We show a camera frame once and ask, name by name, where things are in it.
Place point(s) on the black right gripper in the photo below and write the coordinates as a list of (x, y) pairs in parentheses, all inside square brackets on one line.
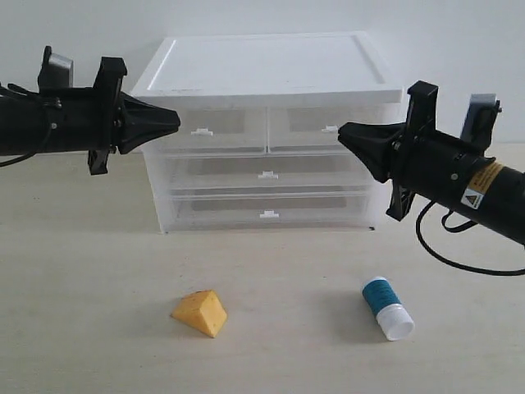
[(425, 161)]

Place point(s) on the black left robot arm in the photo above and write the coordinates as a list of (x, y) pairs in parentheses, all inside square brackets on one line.
[(26, 125)]

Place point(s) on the yellow cheese wedge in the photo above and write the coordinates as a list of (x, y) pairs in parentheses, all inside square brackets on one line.
[(202, 311)]

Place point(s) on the white plastic drawer cabinet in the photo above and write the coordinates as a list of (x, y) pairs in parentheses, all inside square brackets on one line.
[(264, 71)]

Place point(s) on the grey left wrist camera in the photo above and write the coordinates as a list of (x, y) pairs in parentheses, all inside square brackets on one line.
[(56, 71)]

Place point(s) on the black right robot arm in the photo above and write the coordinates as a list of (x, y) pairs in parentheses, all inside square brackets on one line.
[(493, 198)]

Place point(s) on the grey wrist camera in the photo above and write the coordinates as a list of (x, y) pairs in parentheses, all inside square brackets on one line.
[(56, 71), (483, 109)]

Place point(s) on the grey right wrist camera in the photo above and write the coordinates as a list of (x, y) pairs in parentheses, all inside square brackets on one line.
[(483, 109)]

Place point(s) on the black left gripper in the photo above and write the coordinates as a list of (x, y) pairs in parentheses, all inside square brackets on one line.
[(85, 118)]

